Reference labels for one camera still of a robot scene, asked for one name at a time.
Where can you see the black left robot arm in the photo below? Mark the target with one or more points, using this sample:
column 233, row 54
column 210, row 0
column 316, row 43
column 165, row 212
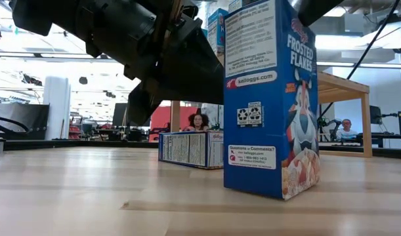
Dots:
column 105, row 29

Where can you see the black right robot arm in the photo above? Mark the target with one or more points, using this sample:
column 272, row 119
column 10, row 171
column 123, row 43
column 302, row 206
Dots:
column 318, row 10

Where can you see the black monitor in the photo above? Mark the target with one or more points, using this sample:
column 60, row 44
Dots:
column 119, row 114

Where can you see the dark blue Frosted Flakes box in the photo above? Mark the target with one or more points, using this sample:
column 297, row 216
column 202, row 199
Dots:
column 252, row 131
column 187, row 149

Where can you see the person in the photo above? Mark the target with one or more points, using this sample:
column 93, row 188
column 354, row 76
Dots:
column 346, row 132
column 197, row 123

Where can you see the red wall panel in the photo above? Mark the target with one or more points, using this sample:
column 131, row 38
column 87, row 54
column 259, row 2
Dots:
column 159, row 119

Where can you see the grey metal post stub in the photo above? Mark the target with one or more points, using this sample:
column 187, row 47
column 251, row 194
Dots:
column 0, row 145

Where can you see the red storage rack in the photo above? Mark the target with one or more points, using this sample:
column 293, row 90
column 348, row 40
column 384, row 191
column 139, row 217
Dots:
column 75, row 128

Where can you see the white pillar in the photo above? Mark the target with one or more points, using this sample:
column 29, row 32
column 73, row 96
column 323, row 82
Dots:
column 57, row 108

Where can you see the light blue Rice Krispies box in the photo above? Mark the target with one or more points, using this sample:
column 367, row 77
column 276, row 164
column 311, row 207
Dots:
column 235, row 6
column 217, row 29

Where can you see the slatted wooden shelf rack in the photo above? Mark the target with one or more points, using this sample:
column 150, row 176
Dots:
column 338, row 85

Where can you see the black partition panel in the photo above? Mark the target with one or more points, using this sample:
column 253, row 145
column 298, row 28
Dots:
column 26, row 118

